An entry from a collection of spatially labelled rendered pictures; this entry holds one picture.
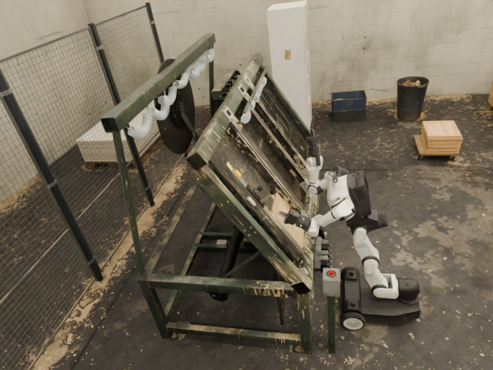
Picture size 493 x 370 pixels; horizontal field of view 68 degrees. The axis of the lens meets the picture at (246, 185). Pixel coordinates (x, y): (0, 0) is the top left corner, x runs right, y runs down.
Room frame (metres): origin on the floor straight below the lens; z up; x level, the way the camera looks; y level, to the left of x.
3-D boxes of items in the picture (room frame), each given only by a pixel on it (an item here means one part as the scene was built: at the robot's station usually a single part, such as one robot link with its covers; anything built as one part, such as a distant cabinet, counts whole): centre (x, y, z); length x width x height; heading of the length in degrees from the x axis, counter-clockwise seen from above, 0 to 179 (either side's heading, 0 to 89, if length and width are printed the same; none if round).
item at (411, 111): (5.87, -3.06, 0.33); 0.52 x 0.51 x 0.65; 162
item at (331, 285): (1.76, -0.49, 0.84); 0.12 x 0.12 x 0.18; 74
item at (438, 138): (4.59, -2.85, 0.20); 0.61 x 0.53 x 0.40; 162
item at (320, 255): (2.20, -0.55, 0.69); 0.50 x 0.14 x 0.24; 164
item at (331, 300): (1.76, -0.49, 0.38); 0.06 x 0.06 x 0.75; 74
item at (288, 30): (6.30, -1.09, 1.03); 0.61 x 0.58 x 2.05; 162
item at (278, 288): (3.00, 0.03, 0.41); 2.20 x 1.38 x 0.83; 164
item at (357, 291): (2.11, -1.04, 0.19); 0.64 x 0.52 x 0.33; 74
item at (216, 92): (3.78, 0.03, 1.38); 0.70 x 0.15 x 0.85; 164
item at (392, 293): (2.10, -1.07, 0.28); 0.21 x 0.20 x 0.13; 74
